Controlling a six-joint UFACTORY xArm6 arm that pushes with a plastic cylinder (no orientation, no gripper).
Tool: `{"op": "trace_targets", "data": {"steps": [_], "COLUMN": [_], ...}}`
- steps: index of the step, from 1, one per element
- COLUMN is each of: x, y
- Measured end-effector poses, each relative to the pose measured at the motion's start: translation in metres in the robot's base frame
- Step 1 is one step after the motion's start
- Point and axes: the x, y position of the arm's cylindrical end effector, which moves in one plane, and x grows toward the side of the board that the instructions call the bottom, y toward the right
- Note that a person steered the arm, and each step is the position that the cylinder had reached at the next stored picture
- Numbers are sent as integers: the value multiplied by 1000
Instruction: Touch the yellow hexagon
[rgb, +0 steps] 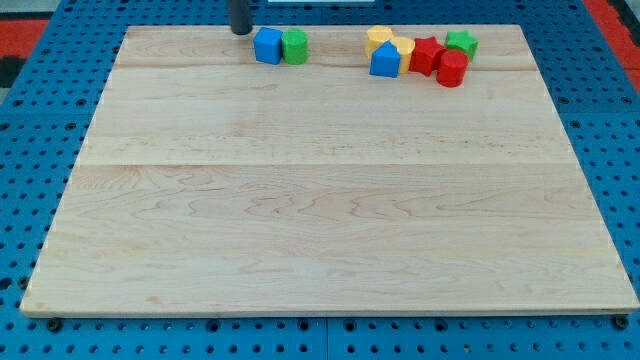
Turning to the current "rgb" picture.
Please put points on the yellow hexagon block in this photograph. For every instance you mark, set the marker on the yellow hexagon block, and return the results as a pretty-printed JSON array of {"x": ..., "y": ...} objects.
[{"x": 376, "y": 36}]

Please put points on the light wooden board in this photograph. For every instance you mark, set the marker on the light wooden board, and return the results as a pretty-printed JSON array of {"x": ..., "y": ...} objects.
[{"x": 210, "y": 185}]

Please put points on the blue house-shaped block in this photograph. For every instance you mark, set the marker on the blue house-shaped block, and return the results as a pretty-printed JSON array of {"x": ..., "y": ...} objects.
[{"x": 385, "y": 61}]

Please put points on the green cylinder block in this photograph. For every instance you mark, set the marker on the green cylinder block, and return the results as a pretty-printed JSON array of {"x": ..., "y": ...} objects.
[{"x": 295, "y": 46}]

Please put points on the blue cube block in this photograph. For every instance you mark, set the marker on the blue cube block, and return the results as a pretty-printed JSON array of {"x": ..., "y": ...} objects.
[{"x": 268, "y": 45}]

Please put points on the yellow round block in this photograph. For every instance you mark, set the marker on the yellow round block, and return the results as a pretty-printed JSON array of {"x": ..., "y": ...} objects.
[{"x": 405, "y": 47}]

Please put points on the red star block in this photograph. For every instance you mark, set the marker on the red star block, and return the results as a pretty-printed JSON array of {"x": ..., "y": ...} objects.
[{"x": 426, "y": 55}]

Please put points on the red cylinder block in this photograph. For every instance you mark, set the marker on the red cylinder block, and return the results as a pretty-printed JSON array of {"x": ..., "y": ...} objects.
[{"x": 452, "y": 68}]

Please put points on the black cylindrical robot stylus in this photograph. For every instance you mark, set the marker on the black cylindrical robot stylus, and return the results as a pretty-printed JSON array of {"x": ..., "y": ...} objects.
[{"x": 240, "y": 17}]

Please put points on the green star block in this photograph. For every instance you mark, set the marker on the green star block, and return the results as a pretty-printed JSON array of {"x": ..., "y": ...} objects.
[{"x": 461, "y": 42}]

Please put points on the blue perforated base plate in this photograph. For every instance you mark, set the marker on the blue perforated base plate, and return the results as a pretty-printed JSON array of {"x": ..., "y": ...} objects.
[{"x": 49, "y": 107}]

